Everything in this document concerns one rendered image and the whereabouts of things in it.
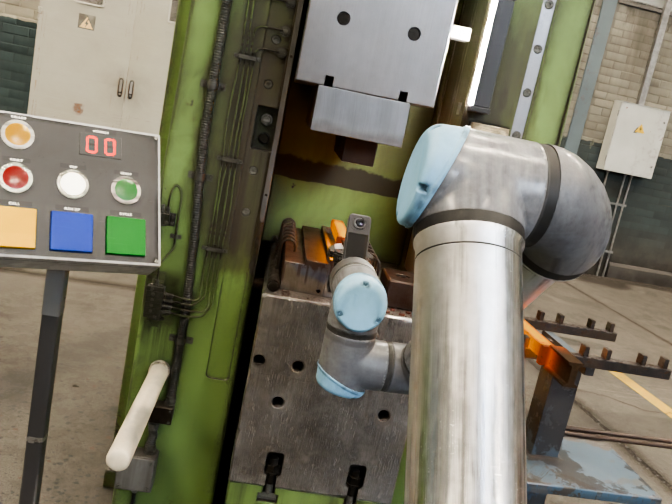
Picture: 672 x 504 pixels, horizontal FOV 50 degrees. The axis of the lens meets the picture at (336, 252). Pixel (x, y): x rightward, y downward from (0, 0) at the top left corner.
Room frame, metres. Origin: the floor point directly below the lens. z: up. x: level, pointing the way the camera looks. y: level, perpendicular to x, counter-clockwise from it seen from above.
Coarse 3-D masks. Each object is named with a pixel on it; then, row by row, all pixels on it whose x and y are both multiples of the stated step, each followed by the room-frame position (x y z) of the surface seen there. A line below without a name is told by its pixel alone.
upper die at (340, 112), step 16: (320, 96) 1.54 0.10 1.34; (336, 96) 1.54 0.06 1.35; (352, 96) 1.55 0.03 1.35; (368, 96) 1.55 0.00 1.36; (320, 112) 1.54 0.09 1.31; (336, 112) 1.54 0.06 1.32; (352, 112) 1.55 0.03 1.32; (368, 112) 1.55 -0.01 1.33; (384, 112) 1.55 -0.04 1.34; (400, 112) 1.56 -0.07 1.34; (320, 128) 1.54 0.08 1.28; (336, 128) 1.54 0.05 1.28; (352, 128) 1.55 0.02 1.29; (368, 128) 1.55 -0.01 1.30; (384, 128) 1.55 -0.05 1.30; (400, 128) 1.56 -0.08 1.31; (384, 144) 1.56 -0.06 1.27; (400, 144) 1.56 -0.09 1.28
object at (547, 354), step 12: (528, 324) 1.37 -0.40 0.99; (540, 336) 1.30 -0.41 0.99; (540, 348) 1.22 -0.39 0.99; (552, 348) 1.20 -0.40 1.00; (564, 348) 1.21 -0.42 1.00; (540, 360) 1.21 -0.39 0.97; (552, 360) 1.20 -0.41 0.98; (564, 360) 1.16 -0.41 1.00; (576, 360) 1.15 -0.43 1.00; (552, 372) 1.18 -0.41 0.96; (564, 372) 1.15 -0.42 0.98; (576, 372) 1.14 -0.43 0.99; (564, 384) 1.13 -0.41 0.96
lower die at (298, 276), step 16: (304, 240) 1.75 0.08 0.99; (320, 240) 1.80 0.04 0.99; (288, 256) 1.59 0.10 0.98; (304, 256) 1.61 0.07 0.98; (320, 256) 1.61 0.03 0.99; (288, 272) 1.54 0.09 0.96; (304, 272) 1.54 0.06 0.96; (320, 272) 1.55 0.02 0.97; (288, 288) 1.54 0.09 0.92; (304, 288) 1.54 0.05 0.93; (320, 288) 1.55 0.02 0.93
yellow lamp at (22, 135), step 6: (12, 126) 1.32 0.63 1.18; (18, 126) 1.33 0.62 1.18; (24, 126) 1.33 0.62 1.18; (6, 132) 1.31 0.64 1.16; (12, 132) 1.32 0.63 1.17; (18, 132) 1.32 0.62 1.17; (24, 132) 1.33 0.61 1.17; (12, 138) 1.31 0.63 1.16; (18, 138) 1.32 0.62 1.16; (24, 138) 1.32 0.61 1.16; (18, 144) 1.31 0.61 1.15
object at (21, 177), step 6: (6, 168) 1.28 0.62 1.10; (12, 168) 1.29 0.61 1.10; (18, 168) 1.29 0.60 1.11; (6, 174) 1.28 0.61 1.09; (12, 174) 1.28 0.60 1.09; (18, 174) 1.29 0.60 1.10; (24, 174) 1.29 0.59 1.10; (6, 180) 1.27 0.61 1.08; (12, 180) 1.28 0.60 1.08; (18, 180) 1.28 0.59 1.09; (24, 180) 1.29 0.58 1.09; (12, 186) 1.27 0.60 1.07; (18, 186) 1.28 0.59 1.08; (24, 186) 1.29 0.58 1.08
